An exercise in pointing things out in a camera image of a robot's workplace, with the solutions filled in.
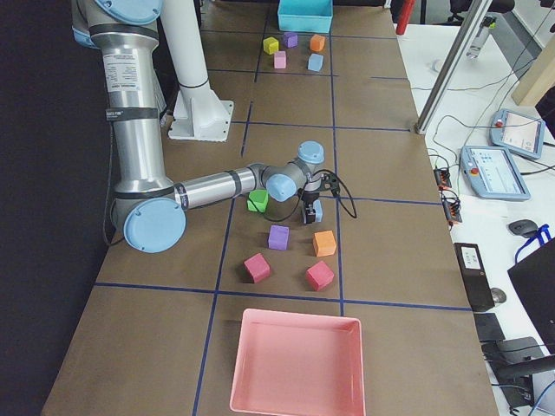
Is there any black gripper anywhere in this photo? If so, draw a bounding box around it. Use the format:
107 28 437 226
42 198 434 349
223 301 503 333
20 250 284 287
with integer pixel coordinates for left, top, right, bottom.
300 173 322 224

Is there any light blue foam block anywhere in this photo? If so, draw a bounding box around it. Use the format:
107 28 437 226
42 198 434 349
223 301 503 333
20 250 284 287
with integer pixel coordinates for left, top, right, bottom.
312 199 323 223

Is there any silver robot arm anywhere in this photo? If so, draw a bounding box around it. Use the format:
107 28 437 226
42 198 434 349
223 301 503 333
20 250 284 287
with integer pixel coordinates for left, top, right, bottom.
72 1 324 253

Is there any orange foam block right side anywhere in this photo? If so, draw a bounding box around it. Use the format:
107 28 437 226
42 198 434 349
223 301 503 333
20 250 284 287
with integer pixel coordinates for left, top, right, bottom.
313 231 336 257

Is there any orange foam block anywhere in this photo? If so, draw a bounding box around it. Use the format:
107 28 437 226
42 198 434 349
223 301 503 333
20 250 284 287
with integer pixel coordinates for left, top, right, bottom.
310 34 326 52
313 231 336 257

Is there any purple foam block right side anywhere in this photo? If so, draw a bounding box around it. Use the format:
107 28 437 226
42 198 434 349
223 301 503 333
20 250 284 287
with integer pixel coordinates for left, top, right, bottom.
268 224 290 250

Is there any purple foam block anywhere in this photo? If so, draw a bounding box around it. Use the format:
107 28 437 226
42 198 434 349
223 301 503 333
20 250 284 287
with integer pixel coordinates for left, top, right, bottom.
268 224 290 250
282 32 298 49

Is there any green foam block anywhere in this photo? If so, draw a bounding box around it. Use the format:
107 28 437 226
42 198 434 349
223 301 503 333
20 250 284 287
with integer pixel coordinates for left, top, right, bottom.
247 189 269 213

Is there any red foam block front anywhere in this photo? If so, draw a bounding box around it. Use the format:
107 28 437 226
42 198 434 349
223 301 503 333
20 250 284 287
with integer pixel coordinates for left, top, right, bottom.
305 261 335 291

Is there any red foam block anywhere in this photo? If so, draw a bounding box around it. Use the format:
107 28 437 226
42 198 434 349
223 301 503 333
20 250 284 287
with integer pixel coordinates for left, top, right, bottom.
243 253 271 283
305 261 335 291

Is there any red foam block rear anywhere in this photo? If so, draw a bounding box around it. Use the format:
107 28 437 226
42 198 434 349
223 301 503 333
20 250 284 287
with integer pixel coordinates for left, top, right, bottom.
243 253 271 283

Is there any orange black connector far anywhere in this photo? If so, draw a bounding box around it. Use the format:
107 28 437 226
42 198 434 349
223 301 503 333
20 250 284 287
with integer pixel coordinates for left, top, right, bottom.
434 167 452 190

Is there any orange black connector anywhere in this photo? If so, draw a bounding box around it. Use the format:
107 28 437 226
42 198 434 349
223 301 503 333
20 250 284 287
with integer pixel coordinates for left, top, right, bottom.
434 167 452 190
441 193 462 225

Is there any orange black connector near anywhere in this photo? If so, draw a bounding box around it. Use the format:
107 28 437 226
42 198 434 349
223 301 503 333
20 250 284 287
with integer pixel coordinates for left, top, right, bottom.
441 193 462 225

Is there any pink plastic tray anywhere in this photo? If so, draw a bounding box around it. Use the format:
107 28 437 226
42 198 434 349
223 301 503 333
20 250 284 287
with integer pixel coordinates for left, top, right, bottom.
230 309 366 415

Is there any blue foam block left side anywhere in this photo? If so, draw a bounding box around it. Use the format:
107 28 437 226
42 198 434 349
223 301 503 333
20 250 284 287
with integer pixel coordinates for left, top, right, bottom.
307 53 323 72

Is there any pink foam block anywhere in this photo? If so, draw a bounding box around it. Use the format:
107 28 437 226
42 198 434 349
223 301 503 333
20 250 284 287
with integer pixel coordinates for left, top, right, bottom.
273 50 287 69

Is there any orange foam block left side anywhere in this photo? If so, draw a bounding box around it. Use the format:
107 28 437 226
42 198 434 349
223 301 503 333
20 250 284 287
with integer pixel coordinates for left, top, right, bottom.
310 34 326 52

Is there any yellow foam block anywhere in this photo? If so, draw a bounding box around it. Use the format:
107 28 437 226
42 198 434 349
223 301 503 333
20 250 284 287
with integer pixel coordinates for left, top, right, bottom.
263 36 279 55

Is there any purple foam block left side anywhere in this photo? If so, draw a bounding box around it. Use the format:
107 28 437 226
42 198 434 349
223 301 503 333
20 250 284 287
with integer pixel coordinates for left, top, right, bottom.
282 32 298 49

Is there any black power box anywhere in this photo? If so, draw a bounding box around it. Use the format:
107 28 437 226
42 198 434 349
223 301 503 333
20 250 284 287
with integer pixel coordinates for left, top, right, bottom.
454 243 494 312

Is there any teach pendant near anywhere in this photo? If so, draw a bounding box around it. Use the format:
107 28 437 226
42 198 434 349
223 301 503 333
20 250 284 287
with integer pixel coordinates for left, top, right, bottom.
460 146 531 201

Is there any teach pendant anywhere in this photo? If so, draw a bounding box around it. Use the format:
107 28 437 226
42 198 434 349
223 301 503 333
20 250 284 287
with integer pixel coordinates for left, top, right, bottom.
460 146 531 201
489 108 545 160

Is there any blue plastic tray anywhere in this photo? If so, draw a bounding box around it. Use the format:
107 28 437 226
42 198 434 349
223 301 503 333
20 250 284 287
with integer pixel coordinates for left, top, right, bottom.
277 0 333 34

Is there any black computer mouse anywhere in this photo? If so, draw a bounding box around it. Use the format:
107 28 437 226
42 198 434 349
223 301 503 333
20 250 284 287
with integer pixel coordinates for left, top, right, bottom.
507 219 539 238

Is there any teach pendant far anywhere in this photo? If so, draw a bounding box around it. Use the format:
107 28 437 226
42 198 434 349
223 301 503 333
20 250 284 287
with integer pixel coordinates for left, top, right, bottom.
489 108 545 160

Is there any red fire extinguisher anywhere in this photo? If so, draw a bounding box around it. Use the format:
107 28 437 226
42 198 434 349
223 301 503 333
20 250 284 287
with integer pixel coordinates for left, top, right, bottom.
395 0 415 36

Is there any black monitor stand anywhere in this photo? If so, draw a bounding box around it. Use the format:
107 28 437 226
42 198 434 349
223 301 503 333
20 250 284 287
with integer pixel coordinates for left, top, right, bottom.
481 337 554 408

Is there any plastic water bottle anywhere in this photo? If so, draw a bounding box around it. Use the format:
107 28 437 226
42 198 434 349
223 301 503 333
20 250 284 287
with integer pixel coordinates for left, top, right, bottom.
466 16 497 59

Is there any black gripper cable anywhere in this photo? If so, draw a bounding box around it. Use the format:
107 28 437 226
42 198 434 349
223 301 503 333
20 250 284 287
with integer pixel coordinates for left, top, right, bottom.
264 170 359 221

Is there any aluminium frame post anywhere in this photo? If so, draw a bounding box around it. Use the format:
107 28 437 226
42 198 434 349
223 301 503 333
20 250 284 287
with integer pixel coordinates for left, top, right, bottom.
415 0 492 135

